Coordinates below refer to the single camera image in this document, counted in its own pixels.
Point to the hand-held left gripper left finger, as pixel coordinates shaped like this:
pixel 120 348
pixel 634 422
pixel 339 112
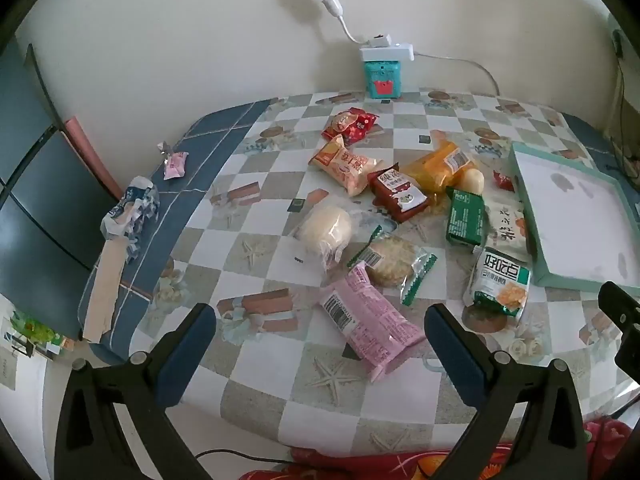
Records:
pixel 187 355

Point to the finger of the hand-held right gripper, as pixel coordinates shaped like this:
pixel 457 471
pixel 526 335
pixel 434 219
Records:
pixel 617 305

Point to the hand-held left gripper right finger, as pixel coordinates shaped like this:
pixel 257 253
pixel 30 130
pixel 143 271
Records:
pixel 452 355

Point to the white green snack packet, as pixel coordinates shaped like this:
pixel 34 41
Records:
pixel 500 280

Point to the pink snack packet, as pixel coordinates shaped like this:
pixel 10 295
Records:
pixel 370 320

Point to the teal cardboard box tray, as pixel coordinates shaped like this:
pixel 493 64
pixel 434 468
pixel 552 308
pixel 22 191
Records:
pixel 575 220

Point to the round cracker clear packet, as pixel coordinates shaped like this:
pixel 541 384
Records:
pixel 392 262

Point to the white rice cracker packet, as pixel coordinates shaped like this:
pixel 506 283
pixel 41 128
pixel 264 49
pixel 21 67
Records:
pixel 507 227

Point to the dark red snack packet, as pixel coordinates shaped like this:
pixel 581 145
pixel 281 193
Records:
pixel 400 195

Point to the small jelly cup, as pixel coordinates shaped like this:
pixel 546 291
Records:
pixel 474 180

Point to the round bun clear wrapper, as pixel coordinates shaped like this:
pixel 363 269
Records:
pixel 325 230

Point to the orange yellow clear packet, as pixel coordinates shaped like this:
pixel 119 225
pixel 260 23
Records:
pixel 437 165

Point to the orange white bread packet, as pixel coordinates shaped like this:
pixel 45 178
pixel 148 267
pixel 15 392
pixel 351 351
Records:
pixel 345 165

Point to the red peanut snack bag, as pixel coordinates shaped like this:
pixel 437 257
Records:
pixel 350 125

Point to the red floral cloth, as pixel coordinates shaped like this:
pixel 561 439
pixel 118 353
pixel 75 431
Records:
pixel 350 465

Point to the crumpled blue white wrapper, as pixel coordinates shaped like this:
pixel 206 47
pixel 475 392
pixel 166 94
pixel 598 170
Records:
pixel 132 210

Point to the colourful printed bags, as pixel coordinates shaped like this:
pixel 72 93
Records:
pixel 30 332

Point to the small red candy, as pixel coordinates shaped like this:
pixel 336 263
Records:
pixel 502 181

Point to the checkered printed tablecloth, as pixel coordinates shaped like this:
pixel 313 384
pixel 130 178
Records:
pixel 270 185

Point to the small pink candy packet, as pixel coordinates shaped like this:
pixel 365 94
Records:
pixel 175 165

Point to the dark blue panel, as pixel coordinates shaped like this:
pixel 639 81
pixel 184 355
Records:
pixel 40 200

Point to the pink board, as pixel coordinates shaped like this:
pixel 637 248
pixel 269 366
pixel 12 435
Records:
pixel 92 155

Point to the teal cube box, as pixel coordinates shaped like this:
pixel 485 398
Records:
pixel 382 79

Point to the white power strip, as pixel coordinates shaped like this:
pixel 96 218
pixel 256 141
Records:
pixel 385 51

